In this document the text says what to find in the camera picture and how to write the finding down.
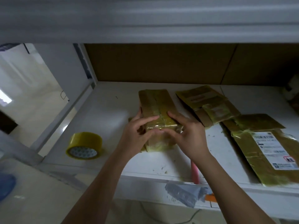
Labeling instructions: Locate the small taped carton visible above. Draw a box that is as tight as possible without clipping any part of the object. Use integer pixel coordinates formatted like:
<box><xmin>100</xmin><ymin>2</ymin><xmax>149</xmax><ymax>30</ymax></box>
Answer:
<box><xmin>175</xmin><ymin>85</ymin><xmax>242</xmax><ymax>128</ymax></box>

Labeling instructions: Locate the dark brown cabinet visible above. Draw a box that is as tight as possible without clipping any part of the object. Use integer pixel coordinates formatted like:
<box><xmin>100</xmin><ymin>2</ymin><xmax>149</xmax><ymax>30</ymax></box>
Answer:
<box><xmin>0</xmin><ymin>109</ymin><xmax>19</xmax><ymax>135</ymax></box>

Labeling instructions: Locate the person's right hand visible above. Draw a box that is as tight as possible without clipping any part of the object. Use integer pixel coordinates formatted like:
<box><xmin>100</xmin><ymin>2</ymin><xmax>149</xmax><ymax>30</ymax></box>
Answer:
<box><xmin>162</xmin><ymin>110</ymin><xmax>212</xmax><ymax>165</ymax></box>

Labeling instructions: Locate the person's left hand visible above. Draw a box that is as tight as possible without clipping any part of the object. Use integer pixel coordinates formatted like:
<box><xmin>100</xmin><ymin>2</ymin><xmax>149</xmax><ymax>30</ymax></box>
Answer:
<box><xmin>115</xmin><ymin>108</ymin><xmax>160</xmax><ymax>161</ymax></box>

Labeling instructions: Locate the blue round object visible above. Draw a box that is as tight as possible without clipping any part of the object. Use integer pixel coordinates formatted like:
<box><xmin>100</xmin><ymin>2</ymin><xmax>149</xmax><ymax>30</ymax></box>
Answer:
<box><xmin>0</xmin><ymin>172</ymin><xmax>17</xmax><ymax>202</ymax></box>

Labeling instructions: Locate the wide barcode label cardboard box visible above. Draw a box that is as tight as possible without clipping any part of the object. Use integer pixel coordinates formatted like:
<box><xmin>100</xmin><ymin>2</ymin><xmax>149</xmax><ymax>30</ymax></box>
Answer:
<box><xmin>129</xmin><ymin>88</ymin><xmax>184</xmax><ymax>153</ymax></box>

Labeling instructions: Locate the white metal shelf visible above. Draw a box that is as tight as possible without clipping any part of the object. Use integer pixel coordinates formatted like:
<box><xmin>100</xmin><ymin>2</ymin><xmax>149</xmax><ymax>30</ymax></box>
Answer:
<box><xmin>0</xmin><ymin>0</ymin><xmax>299</xmax><ymax>220</ymax></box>

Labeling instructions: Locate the person's left forearm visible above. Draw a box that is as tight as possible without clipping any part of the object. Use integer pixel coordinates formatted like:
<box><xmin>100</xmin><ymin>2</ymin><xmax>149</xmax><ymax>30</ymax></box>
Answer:
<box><xmin>61</xmin><ymin>152</ymin><xmax>130</xmax><ymax>224</ymax></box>

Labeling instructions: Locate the person's right forearm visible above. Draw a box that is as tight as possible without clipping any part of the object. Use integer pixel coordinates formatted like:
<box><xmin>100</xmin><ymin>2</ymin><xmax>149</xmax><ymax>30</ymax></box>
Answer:
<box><xmin>196</xmin><ymin>154</ymin><xmax>276</xmax><ymax>224</ymax></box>

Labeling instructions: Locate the stack of cardboard boxes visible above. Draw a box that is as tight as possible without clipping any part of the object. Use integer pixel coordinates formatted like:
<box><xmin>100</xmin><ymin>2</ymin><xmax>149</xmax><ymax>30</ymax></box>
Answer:
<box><xmin>222</xmin><ymin>113</ymin><xmax>299</xmax><ymax>188</ymax></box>

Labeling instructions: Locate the yellow tape roll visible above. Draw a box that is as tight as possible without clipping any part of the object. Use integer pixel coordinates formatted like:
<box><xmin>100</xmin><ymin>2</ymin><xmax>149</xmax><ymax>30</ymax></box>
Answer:
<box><xmin>65</xmin><ymin>131</ymin><xmax>104</xmax><ymax>161</ymax></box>

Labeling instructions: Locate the pink utility knife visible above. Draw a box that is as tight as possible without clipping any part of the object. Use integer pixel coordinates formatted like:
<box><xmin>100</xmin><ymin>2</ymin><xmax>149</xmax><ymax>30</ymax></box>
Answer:
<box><xmin>190</xmin><ymin>160</ymin><xmax>201</xmax><ymax>185</ymax></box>

